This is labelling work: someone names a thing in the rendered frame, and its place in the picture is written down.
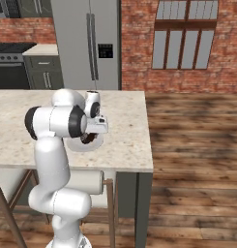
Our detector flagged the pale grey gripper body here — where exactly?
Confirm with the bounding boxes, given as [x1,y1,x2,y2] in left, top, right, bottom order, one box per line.
[86,123,109,135]

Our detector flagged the chocolate cupcake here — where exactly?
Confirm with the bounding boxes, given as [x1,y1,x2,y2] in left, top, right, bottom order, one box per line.
[79,132,99,145]

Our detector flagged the white plate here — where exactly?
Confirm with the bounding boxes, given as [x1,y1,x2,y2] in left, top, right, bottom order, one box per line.
[63,132,105,153]

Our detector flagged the marble top kitchen island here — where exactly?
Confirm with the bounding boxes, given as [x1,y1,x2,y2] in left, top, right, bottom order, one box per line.
[0,89,155,248]

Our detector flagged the wooden stool with white cushion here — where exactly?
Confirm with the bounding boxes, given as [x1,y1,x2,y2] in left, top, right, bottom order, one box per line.
[0,168,50,248]
[67,170,118,248]

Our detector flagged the dark green base cupboards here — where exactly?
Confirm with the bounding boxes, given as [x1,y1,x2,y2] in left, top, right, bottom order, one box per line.
[21,44,65,91]

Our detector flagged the stainless steel fridge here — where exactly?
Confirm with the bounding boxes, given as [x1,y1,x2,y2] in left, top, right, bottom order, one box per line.
[49,0,122,91]

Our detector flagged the black and steel oven range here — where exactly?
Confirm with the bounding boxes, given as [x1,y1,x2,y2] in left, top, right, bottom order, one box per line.
[0,42,38,91]

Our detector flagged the brown framed window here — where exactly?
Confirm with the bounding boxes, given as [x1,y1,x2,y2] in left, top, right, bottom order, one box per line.
[151,0,220,71]

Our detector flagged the dark green wall cupboards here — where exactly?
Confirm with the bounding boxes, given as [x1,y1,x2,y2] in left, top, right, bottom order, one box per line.
[17,0,54,19]

